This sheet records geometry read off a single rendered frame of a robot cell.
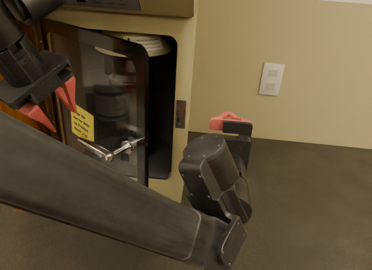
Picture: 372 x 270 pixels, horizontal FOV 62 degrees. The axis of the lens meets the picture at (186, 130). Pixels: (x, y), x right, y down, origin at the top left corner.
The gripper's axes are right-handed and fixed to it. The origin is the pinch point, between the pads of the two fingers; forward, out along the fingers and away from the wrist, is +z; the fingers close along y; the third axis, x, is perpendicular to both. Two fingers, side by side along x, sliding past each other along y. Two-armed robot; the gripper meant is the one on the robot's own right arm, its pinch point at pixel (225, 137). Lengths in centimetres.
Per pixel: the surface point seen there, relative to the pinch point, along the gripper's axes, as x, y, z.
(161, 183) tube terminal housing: 13.5, -21.7, 11.1
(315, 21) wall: -29, 13, 54
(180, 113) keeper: 9.4, -1.3, 11.4
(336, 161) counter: -42, -29, 39
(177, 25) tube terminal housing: 10.8, 17.5, 12.0
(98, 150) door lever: 22.1, -0.3, -6.9
